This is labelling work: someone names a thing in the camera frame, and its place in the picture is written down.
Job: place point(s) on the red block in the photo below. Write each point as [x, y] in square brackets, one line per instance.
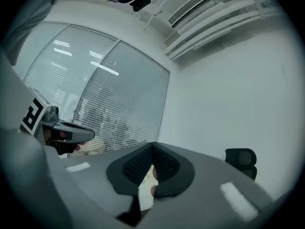
[154, 173]

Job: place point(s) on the person's left hand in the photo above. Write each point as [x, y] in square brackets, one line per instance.
[62, 135]

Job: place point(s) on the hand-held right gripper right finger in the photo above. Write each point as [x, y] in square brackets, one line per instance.
[202, 194]

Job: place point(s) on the white window blinds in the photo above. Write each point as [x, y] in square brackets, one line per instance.
[119, 85]

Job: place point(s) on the black mesh office chair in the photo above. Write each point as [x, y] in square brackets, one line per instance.
[240, 159]

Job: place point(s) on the black head-mounted camera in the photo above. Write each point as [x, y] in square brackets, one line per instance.
[140, 2]

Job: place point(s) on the person's grey sweatshirt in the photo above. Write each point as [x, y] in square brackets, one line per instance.
[28, 20]

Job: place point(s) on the white ceiling air vent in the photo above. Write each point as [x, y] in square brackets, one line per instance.
[188, 8]

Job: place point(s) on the round wooden meeting table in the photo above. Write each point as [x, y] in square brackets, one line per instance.
[91, 147]

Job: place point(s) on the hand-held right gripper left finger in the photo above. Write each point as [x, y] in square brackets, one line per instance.
[95, 187]

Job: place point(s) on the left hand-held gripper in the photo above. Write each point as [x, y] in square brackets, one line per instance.
[32, 114]

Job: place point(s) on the bundle of white ceiling pipes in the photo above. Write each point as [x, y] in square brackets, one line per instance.
[214, 25]

